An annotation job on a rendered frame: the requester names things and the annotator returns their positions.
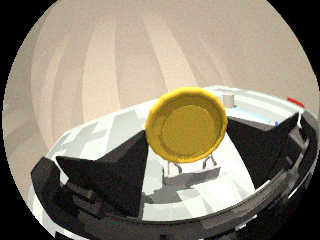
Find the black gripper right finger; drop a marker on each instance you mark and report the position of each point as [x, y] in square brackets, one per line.
[259, 144]

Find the white dish rack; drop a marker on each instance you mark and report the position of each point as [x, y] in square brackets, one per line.
[204, 169]

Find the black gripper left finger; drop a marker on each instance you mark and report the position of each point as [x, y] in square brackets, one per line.
[118, 175]

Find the yellow round plate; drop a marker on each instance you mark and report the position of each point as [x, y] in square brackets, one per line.
[186, 125]

